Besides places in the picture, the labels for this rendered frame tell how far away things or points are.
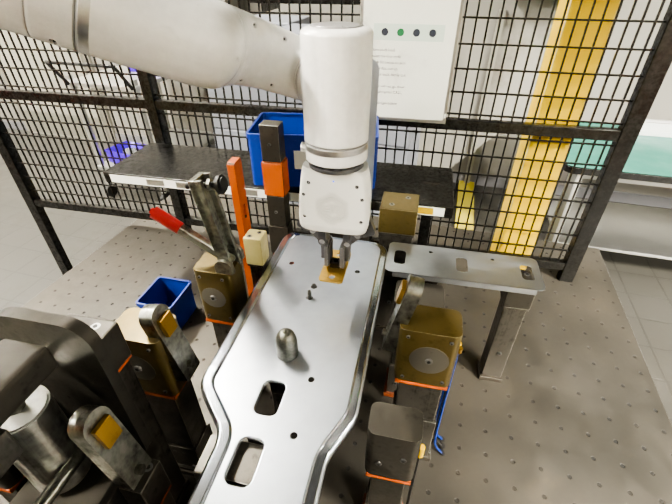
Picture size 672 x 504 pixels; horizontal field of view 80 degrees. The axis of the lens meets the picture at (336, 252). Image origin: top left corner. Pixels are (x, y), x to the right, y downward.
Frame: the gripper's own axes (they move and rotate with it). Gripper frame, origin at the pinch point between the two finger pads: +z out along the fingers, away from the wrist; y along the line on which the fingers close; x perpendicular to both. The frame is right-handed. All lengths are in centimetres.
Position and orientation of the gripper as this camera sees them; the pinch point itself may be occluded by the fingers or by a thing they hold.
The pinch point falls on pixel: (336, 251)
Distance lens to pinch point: 63.6
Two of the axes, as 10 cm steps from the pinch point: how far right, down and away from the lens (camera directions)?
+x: 2.1, -5.7, 7.9
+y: 9.8, 1.3, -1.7
